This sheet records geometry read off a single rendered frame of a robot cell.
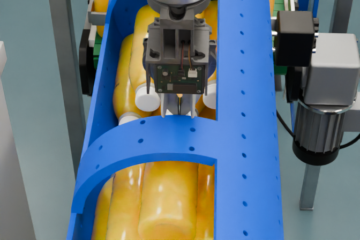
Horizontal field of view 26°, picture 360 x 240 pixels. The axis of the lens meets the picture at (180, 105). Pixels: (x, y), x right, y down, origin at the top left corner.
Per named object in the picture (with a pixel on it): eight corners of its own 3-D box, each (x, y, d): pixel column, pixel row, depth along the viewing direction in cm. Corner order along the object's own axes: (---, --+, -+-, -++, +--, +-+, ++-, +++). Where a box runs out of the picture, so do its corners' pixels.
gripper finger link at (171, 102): (152, 141, 98) (151, 88, 92) (156, 107, 103) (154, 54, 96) (177, 142, 98) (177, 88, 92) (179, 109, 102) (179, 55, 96)
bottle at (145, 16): (127, 22, 135) (117, 96, 122) (151, -5, 131) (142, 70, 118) (160, 41, 138) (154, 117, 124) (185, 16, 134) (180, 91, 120)
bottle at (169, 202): (134, 245, 98) (145, 137, 111) (189, 253, 98) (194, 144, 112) (142, 211, 93) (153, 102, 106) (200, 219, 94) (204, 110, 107)
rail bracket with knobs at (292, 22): (264, 72, 155) (269, 31, 148) (263, 48, 161) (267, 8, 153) (314, 73, 155) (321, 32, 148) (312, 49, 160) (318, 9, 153)
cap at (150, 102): (130, 95, 121) (130, 103, 120) (145, 80, 119) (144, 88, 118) (151, 105, 123) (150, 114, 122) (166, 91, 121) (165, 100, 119)
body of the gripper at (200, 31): (143, 98, 91) (140, 16, 82) (149, 50, 97) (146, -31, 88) (209, 100, 90) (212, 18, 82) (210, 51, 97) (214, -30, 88)
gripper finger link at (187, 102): (177, 142, 98) (177, 88, 92) (179, 109, 102) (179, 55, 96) (202, 142, 98) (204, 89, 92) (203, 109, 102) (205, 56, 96)
